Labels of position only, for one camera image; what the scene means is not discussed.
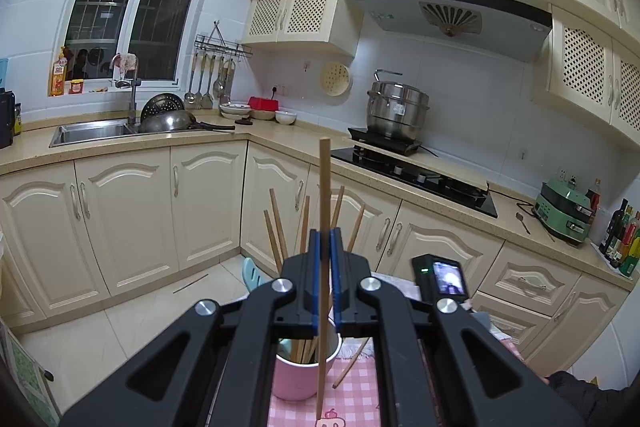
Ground metal colander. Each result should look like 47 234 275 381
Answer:
140 93 187 124

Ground cluster of condiment bottles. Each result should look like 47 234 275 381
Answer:
597 198 640 279

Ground metal faucet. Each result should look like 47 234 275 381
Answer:
114 72 142 125

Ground black gas stove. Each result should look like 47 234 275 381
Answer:
330 147 499 219

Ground black box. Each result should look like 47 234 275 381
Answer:
0 89 16 150

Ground person's right forearm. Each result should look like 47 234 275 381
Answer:
542 369 633 427

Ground round bamboo tray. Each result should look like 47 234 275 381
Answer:
320 62 352 96

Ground range hood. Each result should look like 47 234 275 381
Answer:
342 0 553 64

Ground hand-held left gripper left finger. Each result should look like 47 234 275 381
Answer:
60 229 321 427

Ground beige kitchen countertop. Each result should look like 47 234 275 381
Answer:
0 107 636 293

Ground pink cup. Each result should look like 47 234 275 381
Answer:
271 332 343 402

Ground green electric cooker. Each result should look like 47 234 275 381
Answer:
531 178 598 247

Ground wall utensil rack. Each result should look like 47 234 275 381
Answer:
194 22 253 58

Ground steel sink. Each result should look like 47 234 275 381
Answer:
49 119 141 148

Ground cream lower kitchen cabinets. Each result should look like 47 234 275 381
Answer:
0 139 636 378

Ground pink rag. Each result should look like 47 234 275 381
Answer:
110 53 138 74

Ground black induction cooker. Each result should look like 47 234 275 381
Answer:
347 127 423 156

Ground green panel rack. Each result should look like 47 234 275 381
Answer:
0 317 56 427

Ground light blue plastic spoon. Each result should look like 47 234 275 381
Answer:
241 257 294 358

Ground metal wok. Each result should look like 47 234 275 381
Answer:
137 111 236 134

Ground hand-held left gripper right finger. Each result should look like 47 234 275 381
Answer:
330 229 586 427

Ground lattice door wall cabinet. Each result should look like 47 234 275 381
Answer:
241 0 358 58
530 4 640 150

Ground steel steamer pot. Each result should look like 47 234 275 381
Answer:
366 69 431 142

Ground yellow dish soap bottle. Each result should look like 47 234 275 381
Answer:
49 46 69 98

